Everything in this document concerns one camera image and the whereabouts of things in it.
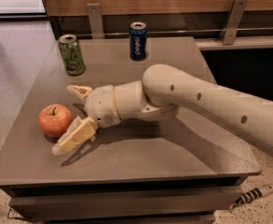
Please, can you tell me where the red apple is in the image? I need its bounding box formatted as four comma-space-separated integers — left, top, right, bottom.
38, 105, 74, 138

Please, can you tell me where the blue pepsi can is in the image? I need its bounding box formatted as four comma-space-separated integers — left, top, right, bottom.
129, 21, 147, 61

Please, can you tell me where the green soda can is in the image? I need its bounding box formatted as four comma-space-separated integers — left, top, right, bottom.
59, 35, 86, 76

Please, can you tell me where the grey drawer cabinet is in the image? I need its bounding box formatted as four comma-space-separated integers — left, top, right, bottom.
0, 37, 261, 224

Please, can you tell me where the metal rail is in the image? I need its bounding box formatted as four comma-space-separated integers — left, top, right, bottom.
75, 26, 273, 39

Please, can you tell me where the right metal bracket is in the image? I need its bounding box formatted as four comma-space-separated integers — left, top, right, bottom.
219, 0, 248, 45

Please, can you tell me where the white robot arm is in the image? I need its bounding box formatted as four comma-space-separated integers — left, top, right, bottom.
52, 64, 273, 157

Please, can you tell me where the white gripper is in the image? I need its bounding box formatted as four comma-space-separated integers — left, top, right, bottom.
52, 85, 121, 156

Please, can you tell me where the metal bracket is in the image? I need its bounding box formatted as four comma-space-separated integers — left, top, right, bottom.
87, 3, 104, 39
219, 0, 248, 45

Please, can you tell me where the white power strip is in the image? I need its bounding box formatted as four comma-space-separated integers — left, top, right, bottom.
230, 184, 273, 209

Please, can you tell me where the left metal bracket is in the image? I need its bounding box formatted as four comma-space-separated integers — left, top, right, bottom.
87, 3, 104, 39

